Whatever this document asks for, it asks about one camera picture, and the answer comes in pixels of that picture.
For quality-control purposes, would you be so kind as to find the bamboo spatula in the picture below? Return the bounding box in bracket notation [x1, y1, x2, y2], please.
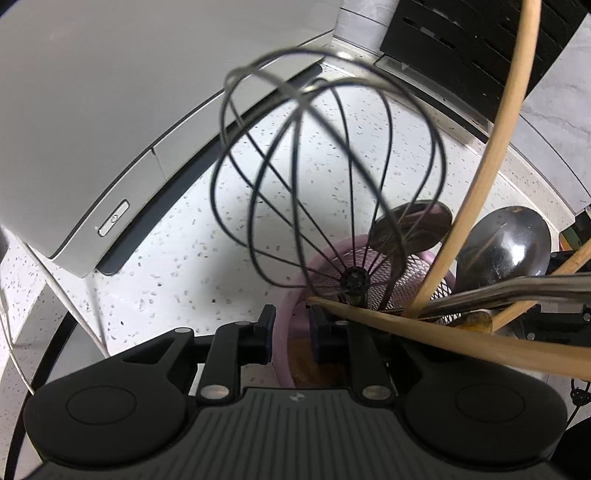
[307, 297, 591, 381]

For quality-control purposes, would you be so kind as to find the wooden chopstick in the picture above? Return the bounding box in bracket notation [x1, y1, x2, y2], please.
[403, 0, 542, 318]
[492, 242, 590, 332]

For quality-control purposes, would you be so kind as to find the pink mesh utensil cup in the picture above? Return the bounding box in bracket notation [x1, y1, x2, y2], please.
[271, 235, 435, 388]

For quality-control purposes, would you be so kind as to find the large spoon wooden handle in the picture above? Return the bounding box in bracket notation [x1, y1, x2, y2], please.
[454, 206, 551, 293]

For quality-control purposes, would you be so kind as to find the small silver spoon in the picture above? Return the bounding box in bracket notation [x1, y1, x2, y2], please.
[368, 200, 453, 259]

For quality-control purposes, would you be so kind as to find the steel wire whisk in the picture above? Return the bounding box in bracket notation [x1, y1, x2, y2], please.
[209, 47, 448, 307]

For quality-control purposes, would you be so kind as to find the white utensil sterilizer appliance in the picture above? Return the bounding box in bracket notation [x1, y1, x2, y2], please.
[1, 1, 341, 277]

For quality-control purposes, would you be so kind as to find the black knife block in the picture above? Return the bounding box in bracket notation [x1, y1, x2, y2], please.
[375, 0, 591, 139]

